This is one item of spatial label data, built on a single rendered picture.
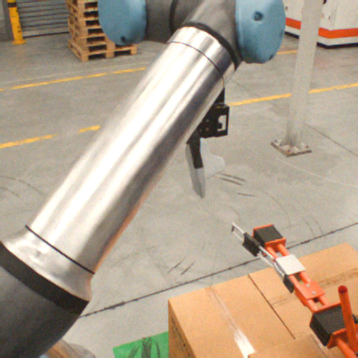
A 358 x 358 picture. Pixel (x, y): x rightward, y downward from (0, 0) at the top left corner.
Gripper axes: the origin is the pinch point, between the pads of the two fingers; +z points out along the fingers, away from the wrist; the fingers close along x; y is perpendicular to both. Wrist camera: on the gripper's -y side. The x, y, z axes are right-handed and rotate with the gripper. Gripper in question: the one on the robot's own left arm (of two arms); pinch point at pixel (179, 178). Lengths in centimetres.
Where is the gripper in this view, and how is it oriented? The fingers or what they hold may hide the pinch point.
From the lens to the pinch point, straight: 71.0
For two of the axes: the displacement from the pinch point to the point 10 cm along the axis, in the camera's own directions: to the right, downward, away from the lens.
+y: 9.2, -2.2, 3.4
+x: -4.0, -5.0, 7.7
